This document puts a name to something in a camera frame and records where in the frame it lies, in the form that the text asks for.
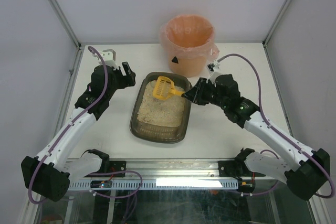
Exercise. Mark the white slotted cable duct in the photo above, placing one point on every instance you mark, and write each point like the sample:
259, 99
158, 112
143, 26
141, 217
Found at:
156, 184

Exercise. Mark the yellow plastic litter scoop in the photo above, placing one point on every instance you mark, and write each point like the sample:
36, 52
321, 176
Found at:
165, 89

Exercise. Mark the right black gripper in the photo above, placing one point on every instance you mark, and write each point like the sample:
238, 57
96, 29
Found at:
204, 92

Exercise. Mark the dark grey litter box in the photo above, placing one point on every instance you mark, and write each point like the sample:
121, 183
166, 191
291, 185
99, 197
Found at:
160, 134

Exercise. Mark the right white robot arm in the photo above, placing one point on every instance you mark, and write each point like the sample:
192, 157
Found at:
301, 168

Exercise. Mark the cat litter granules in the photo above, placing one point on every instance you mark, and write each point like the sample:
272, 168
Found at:
166, 113

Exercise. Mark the translucent pink bin liner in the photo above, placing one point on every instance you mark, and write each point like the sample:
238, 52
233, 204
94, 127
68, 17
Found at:
188, 37

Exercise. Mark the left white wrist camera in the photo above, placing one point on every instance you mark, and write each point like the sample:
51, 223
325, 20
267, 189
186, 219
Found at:
109, 57

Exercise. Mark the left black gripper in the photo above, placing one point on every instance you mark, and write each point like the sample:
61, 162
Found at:
124, 77

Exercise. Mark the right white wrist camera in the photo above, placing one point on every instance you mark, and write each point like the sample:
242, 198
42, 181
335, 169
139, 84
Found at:
213, 70

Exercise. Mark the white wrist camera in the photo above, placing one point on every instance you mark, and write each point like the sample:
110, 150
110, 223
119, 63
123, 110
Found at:
109, 57
213, 70

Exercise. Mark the orange trash bin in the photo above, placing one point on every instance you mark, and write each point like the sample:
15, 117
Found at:
187, 67

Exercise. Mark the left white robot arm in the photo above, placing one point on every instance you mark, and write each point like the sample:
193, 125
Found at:
48, 174

